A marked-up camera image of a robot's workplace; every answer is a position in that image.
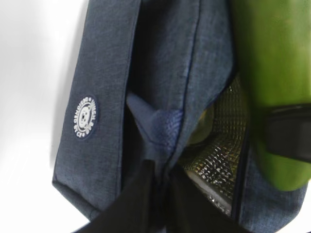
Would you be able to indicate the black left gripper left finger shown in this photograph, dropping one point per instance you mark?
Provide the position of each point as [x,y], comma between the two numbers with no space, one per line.
[132,212]

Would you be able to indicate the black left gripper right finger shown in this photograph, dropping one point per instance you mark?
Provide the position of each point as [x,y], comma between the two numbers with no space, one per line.
[188,210]

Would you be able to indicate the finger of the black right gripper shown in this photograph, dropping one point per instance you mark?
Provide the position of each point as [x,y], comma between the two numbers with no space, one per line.
[287,131]

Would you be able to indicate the green cucumber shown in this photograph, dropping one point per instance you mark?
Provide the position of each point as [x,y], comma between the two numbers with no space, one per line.
[273,45]

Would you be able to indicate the dark blue lunch bag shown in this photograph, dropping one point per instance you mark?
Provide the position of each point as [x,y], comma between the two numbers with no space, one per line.
[159,80]

